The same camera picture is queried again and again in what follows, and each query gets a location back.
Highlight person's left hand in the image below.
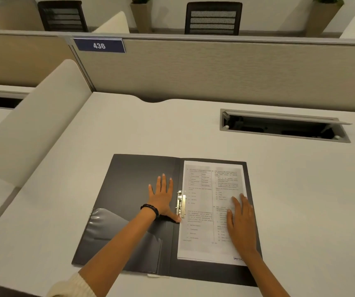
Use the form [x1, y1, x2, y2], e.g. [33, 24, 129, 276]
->
[148, 174, 182, 224]

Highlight person's right hand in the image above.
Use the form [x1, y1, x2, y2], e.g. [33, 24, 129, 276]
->
[226, 194, 259, 258]

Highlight dark grey folder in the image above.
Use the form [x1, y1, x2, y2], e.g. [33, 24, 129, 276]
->
[71, 153, 263, 288]

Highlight printed white paper sheets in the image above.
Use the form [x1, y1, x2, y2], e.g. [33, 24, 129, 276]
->
[176, 160, 249, 267]

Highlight person's right forearm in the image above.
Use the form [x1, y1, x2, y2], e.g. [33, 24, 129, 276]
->
[241, 250, 293, 297]

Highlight person's left forearm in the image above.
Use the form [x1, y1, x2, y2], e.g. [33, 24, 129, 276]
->
[78, 210, 159, 297]

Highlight metal folder clip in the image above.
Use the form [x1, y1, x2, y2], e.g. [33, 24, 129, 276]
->
[176, 190, 187, 219]

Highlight cream knitted sleeve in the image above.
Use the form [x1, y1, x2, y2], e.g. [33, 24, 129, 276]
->
[46, 272, 99, 297]

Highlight beige desk partition panel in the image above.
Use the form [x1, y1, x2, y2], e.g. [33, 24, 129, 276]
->
[0, 29, 355, 114]

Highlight blue number sign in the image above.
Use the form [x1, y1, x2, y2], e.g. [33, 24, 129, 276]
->
[73, 38, 126, 54]

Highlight beige tall planter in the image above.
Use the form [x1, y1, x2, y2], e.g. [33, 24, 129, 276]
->
[306, 0, 345, 38]
[130, 2, 153, 34]

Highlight black mesh office chair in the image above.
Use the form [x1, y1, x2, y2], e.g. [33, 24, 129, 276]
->
[37, 0, 89, 32]
[184, 1, 243, 36]

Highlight black wrist bracelet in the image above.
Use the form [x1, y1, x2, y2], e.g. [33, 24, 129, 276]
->
[140, 204, 160, 218]

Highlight grey cable box flap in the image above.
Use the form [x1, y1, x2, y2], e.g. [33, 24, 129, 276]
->
[223, 110, 353, 126]

